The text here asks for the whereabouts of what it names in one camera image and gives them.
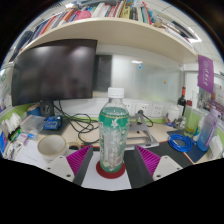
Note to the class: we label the white paper tissue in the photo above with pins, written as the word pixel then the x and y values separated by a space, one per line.
pixel 216 146

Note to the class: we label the flat round red coaster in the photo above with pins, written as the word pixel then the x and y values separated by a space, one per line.
pixel 101 173

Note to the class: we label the translucent purple water bottle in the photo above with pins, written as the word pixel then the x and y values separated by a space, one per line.
pixel 207 131

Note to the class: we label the white ribbed ceramic mug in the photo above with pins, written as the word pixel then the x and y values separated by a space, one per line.
pixel 51 148

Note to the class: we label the stack of white napkins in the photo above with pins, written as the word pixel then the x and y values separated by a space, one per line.
pixel 11 123

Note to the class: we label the white wall socket row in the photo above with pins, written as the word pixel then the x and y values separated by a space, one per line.
pixel 150 110

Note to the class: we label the black desk mat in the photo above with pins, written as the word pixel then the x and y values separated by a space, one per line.
pixel 173 151

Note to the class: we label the rectangular ceiling light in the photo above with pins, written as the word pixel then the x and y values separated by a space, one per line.
pixel 194 35

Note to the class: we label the beige shelf with books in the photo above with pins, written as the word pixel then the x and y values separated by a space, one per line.
pixel 110 31

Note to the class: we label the green-labelled clear drink bottle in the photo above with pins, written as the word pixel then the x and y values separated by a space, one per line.
pixel 114 133

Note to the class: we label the black computer monitor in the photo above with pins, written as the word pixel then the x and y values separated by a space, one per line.
pixel 53 71

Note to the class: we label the dark wine bottle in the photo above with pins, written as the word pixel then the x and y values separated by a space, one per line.
pixel 182 101

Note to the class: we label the blue tissue pack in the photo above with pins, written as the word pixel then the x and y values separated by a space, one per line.
pixel 53 123

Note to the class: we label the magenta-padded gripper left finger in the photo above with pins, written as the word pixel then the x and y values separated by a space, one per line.
pixel 61 166

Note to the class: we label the white paper sheet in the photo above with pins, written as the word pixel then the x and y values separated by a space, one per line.
pixel 103 183

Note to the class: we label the clear plastic box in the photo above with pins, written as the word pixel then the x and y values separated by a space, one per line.
pixel 32 123

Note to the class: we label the purple hanging banner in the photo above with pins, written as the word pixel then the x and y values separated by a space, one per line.
pixel 205 73

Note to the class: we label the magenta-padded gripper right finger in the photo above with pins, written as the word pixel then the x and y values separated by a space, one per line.
pixel 165 166

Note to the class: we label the dark blue bag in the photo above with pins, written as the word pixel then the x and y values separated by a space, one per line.
pixel 21 45

